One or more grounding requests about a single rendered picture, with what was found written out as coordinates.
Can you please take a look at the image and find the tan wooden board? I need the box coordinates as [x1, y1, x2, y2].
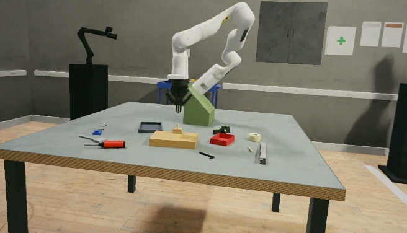
[149, 130, 198, 149]

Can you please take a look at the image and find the small light wooden block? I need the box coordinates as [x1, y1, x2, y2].
[172, 128, 183, 134]

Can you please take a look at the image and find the red-handled screwdriver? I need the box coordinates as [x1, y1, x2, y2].
[87, 141, 125, 148]

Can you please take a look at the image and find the red rectangular tray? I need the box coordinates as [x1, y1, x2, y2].
[210, 133, 235, 146]

